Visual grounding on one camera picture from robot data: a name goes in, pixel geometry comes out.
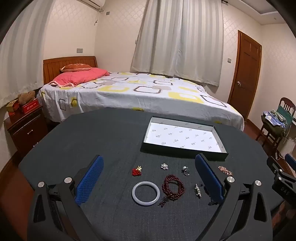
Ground pile of clothes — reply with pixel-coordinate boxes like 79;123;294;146
261;109;292;137

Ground dark grey tablecloth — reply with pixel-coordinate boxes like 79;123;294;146
18;108;296;241

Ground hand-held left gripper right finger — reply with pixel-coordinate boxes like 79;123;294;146
195;153;273;241

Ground white jade bangle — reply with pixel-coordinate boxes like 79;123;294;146
132;181;160;206

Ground wooden headboard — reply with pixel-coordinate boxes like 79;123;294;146
43;56;97;85

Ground shallow green cardboard tray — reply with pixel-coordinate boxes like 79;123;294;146
141;116;229;161

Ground pink pillow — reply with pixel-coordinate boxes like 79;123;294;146
49;67;110;88

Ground orange brown cushion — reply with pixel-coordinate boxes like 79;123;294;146
59;63;92;73

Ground pink gold brooch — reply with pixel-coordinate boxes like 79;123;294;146
218;165;233;175

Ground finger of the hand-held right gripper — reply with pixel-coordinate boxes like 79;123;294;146
285;153;296;172
267;157;284;174

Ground dark red bead bracelet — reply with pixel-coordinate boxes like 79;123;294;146
158;174;185;207

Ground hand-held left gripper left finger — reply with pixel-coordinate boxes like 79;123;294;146
27;155;104;241

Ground white window curtain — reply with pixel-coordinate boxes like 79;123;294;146
130;0;223;87

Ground brown wooden door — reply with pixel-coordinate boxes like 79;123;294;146
227;30;262;122

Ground small yellow box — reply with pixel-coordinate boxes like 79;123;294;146
6;100;19;112

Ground red box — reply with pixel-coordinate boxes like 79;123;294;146
20;98;40;114

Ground brown teddy bear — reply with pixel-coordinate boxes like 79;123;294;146
18;91;36;105

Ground wooden chair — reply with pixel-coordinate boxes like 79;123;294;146
255;97;296;151

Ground bed with patterned sheet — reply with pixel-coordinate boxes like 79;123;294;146
37;72;245;132

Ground dark wooden nightstand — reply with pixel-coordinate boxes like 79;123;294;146
4;104;49;158

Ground white air conditioner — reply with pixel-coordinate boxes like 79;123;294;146
82;0;105;10

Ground sheer white curtain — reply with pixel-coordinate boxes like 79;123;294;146
0;5;55;106

